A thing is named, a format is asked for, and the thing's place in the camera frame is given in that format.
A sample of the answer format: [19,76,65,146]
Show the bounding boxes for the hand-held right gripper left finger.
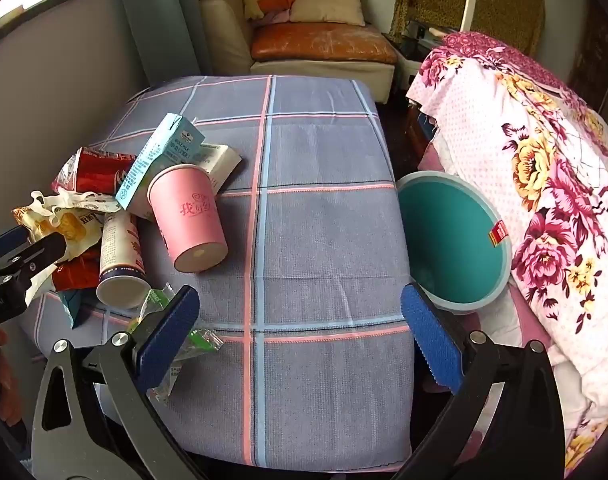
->
[31,285,205,480]

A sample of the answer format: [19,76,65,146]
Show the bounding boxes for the light blue milk carton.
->
[114,112,207,211]

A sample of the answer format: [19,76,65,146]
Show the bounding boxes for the blue plaid tablecloth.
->
[31,75,417,466]

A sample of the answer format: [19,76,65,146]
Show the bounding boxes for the white red-printed paper cup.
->
[96,210,153,309]

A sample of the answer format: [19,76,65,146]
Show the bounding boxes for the white flat carton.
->
[134,142,243,221]

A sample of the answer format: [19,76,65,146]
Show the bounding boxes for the clear green plastic wrapper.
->
[126,282,225,403]

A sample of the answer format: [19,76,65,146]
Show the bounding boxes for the orange seat cushion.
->
[250,22,399,65]

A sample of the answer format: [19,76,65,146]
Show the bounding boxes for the small red wrapper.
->
[51,247,104,292]

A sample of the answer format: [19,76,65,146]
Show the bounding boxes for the pink paper cup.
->
[148,162,229,275]

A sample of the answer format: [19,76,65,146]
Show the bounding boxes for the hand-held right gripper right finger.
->
[391,282,565,480]

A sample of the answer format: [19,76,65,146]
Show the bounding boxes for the pink floral blanket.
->
[406,30,608,480]

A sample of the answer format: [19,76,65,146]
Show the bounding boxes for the yellow snack packet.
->
[11,190,122,271]

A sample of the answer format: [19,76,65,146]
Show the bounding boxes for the cream sofa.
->
[196,0,397,106]

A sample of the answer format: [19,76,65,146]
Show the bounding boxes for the beige pillow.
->
[290,0,367,27]

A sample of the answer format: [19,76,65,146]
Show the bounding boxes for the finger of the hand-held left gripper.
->
[0,225,29,265]
[0,232,68,286]

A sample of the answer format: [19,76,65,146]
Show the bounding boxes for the grey curtain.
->
[108,0,219,86]

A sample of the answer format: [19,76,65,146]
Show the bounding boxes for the teal plastic bin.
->
[396,171,512,316]

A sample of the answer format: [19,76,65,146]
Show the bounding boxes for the dark wooden cabinet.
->
[566,5,608,126]

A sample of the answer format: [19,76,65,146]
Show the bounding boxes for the red snack packet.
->
[51,146,137,196]

